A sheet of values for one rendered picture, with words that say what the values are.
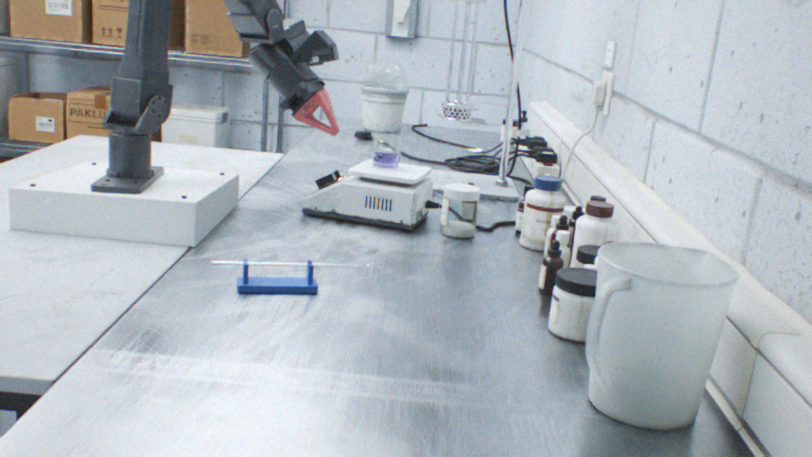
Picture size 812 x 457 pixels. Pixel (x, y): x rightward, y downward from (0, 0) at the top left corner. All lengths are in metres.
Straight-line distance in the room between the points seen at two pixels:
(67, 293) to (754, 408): 0.75
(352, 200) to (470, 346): 0.51
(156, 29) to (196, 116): 2.27
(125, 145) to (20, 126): 2.54
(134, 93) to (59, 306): 0.42
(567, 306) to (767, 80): 0.33
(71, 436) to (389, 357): 0.33
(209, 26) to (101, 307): 2.58
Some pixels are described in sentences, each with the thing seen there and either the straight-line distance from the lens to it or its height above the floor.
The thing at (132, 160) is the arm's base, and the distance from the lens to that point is 1.31.
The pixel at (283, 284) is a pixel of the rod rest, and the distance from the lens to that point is 1.04.
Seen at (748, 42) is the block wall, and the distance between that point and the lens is 1.06.
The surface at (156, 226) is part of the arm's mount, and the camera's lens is 1.22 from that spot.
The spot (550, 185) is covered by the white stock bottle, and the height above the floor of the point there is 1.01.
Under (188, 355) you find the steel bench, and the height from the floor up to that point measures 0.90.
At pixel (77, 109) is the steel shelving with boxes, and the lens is 3.65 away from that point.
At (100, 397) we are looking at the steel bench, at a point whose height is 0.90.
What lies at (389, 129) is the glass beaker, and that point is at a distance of 1.38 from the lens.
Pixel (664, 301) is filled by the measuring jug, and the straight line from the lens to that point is 0.76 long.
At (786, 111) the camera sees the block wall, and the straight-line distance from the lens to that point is 0.93.
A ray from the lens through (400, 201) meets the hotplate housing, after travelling 1.34.
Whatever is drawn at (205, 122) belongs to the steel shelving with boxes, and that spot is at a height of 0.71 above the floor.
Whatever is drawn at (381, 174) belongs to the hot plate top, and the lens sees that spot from 1.35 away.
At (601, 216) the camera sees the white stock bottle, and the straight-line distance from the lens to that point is 1.20.
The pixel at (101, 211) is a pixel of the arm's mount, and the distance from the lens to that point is 1.24.
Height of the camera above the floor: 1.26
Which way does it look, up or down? 15 degrees down
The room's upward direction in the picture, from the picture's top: 5 degrees clockwise
